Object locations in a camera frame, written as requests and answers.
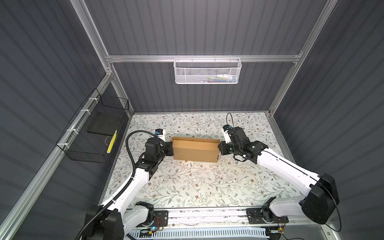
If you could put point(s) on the white wire mesh basket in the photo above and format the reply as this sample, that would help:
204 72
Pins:
189 71

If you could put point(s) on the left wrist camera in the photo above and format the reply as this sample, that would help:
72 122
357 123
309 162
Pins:
160 133

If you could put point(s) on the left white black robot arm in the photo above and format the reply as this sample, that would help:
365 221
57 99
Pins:
112 220

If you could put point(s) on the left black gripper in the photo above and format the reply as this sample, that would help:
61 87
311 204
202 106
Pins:
167 146

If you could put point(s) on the yellow green striped tool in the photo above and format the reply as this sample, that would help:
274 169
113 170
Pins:
112 142

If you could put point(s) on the black wire basket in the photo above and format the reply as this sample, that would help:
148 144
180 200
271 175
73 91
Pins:
79 145

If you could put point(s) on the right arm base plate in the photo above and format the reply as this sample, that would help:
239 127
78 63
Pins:
263 216

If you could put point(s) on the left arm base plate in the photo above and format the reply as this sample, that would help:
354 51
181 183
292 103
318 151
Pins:
160 219

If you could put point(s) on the brown cardboard box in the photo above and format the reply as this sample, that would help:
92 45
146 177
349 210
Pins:
196 150

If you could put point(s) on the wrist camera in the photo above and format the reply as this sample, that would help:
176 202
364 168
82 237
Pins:
227 130
160 133

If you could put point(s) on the white perforated cable tray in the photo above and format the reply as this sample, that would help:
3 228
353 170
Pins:
227 233

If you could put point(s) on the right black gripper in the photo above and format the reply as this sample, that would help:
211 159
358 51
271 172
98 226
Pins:
221 148

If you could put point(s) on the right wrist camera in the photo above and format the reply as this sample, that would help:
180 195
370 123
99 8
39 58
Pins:
227 130

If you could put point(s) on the black foam pad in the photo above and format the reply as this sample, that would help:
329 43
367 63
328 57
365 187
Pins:
104 124

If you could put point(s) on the markers in white basket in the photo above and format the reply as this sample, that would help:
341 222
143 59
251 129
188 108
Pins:
225 78

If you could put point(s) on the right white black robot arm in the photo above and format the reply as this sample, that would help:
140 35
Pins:
319 196

